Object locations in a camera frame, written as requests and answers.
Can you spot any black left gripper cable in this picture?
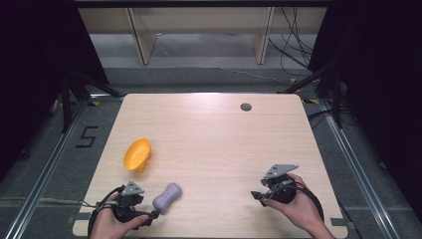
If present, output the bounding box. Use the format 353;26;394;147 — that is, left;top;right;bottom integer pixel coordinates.
87;185;126;238

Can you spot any light wooden desk frame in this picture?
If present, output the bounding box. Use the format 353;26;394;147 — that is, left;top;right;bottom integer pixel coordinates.
78;7;328;66

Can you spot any person's right hand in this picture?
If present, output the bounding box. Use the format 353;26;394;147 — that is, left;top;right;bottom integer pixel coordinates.
263;173;330;239

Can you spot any grey table edge bracket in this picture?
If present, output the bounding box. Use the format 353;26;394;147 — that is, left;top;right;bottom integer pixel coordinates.
66;212;93;224
329;217;356;231

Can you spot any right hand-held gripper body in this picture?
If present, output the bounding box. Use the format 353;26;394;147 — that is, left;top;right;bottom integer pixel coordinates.
260;163;300;205

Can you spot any black floor cable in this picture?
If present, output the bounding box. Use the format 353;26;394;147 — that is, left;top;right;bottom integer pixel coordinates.
307;107;358;131

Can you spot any person's left hand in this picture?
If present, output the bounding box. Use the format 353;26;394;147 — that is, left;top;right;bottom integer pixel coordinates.
89;193;150;239

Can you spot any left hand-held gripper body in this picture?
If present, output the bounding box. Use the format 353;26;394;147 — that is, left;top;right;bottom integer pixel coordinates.
111;179;148;224

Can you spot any black tripod stand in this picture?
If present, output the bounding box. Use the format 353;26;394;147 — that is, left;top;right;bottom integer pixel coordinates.
60;70;124;134
278;54;344;129

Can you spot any yellow soap dish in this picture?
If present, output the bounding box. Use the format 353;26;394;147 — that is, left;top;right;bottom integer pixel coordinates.
122;137;152;174

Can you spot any black curtain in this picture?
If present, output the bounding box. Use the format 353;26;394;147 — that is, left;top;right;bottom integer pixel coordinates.
308;0;422;220
0;0;110;182

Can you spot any bundle of black cables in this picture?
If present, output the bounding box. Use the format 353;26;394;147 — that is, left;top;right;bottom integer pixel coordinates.
268;7;316;78

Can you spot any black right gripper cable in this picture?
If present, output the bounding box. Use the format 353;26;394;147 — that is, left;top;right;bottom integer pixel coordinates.
292;181;325;223

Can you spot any aluminium floor rail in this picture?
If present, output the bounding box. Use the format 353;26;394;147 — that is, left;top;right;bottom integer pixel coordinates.
318;99;401;239
4;99;90;239

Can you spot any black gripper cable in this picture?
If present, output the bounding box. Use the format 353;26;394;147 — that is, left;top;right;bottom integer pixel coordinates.
87;185;126;238
292;181;325;223

